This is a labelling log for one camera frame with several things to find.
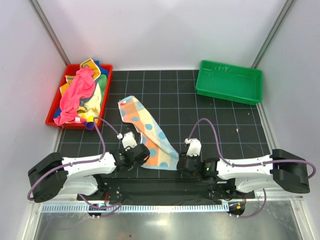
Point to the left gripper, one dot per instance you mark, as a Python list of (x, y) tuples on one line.
[(139, 164)]

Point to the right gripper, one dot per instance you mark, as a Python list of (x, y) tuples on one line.
[(197, 157)]

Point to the polka dot striped towel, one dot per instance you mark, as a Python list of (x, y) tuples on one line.
[(162, 155)]

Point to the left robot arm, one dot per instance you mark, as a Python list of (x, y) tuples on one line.
[(56, 175)]

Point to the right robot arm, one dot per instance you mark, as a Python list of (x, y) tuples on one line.
[(279, 170)]

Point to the black grid mat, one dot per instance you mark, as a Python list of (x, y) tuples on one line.
[(227, 128)]

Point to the cream towel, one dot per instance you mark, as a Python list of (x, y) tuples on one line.
[(92, 107)]

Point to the pink towel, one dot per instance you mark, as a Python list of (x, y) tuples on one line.
[(81, 87)]

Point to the green plastic bin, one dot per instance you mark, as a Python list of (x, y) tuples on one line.
[(230, 82)]

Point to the yellow and blue towel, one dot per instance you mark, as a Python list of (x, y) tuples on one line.
[(98, 71)]

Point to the red plastic bin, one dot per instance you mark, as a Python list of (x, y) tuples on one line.
[(78, 126)]

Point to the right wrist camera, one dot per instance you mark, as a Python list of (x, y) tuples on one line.
[(194, 147)]

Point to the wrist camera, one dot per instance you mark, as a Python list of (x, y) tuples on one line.
[(128, 140), (194, 147)]

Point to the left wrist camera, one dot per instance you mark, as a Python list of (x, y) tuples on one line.
[(128, 140)]

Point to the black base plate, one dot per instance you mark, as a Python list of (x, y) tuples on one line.
[(168, 191)]

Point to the slotted cable duct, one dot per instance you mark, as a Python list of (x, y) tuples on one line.
[(124, 209)]

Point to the right aluminium corner post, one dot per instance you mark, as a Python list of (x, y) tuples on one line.
[(280, 19)]

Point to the aluminium corner post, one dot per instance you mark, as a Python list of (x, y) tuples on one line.
[(280, 19), (49, 30)]

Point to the left aluminium corner post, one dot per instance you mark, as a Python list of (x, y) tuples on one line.
[(49, 30)]

